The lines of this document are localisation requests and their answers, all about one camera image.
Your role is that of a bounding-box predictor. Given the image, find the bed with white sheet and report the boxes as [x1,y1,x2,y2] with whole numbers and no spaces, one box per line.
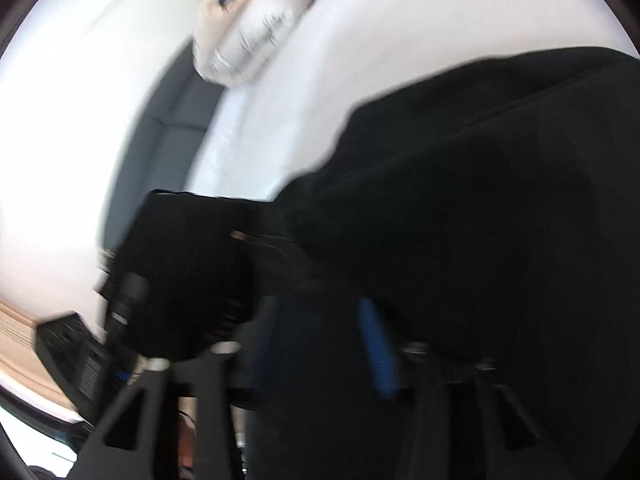
[187,0,623,211]

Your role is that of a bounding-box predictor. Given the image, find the folded beige duvet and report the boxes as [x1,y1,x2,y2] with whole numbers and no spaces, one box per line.
[191,0,323,90]

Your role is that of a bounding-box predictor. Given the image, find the grey padded headboard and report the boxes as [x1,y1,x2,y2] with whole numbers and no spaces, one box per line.
[101,49,227,263]

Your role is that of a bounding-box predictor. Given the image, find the black denim pants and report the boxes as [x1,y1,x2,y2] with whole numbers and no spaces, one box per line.
[99,46,640,480]

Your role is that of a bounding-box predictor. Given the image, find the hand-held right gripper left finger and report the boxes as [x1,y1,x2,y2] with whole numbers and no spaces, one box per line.
[72,300,281,480]

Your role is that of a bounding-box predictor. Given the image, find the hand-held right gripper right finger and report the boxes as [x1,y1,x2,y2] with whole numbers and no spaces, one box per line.
[359,297,558,480]

